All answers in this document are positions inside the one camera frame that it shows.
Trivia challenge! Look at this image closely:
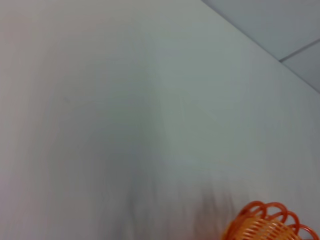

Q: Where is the orange plastic wire basket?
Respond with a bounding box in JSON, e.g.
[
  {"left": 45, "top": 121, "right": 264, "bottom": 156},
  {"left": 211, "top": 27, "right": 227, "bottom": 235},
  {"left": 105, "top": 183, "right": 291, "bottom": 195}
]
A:
[{"left": 221, "top": 200, "right": 320, "bottom": 240}]

